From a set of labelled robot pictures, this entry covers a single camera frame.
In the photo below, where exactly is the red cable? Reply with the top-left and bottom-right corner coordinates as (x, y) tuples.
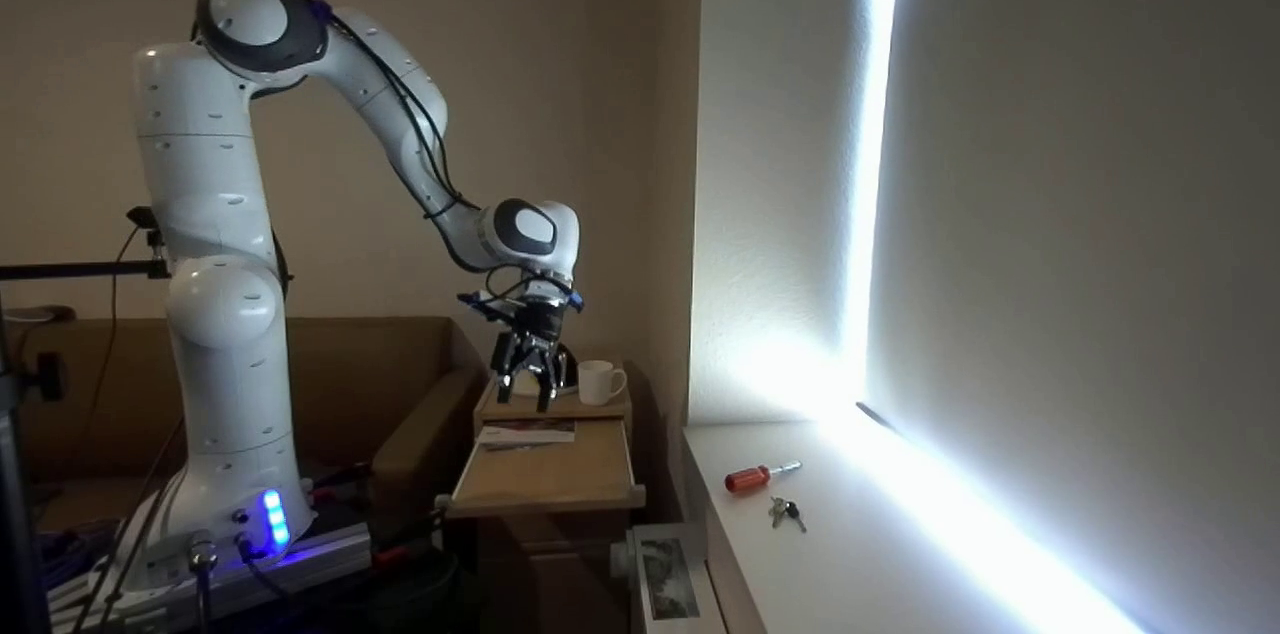
(308, 482), (447, 570)

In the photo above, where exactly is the brown sofa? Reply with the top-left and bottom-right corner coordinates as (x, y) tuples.
(18, 316), (491, 537)

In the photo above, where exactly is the white box with picture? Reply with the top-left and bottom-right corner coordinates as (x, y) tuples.
(610, 523), (728, 634)

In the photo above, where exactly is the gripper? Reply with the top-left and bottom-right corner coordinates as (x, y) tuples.
(494, 302), (570, 414)

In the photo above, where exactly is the white window blind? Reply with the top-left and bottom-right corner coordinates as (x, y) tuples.
(858, 0), (1280, 634)

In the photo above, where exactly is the wooden sliding tray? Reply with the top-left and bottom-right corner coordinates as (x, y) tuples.
(436, 417), (647, 519)

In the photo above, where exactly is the black kettle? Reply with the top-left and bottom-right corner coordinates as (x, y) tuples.
(505, 341), (580, 401)

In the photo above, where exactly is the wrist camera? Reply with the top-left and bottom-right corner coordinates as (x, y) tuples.
(457, 290), (521, 327)

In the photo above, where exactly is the wooden side table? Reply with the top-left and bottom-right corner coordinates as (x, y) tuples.
(436, 360), (647, 634)

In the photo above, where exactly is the white booklet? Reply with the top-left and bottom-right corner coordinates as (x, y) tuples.
(477, 420), (579, 446)

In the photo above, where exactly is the black cable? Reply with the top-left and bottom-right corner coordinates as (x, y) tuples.
(84, 226), (143, 435)

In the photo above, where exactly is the white mug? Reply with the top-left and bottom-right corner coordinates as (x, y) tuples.
(577, 360), (629, 407)

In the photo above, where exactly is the orange handled screwdriver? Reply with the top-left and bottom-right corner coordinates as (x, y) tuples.
(724, 460), (804, 496)

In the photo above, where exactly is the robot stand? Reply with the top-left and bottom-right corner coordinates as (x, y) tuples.
(48, 520), (377, 634)

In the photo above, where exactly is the camera on mount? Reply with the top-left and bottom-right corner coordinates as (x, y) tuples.
(0, 205), (173, 283)

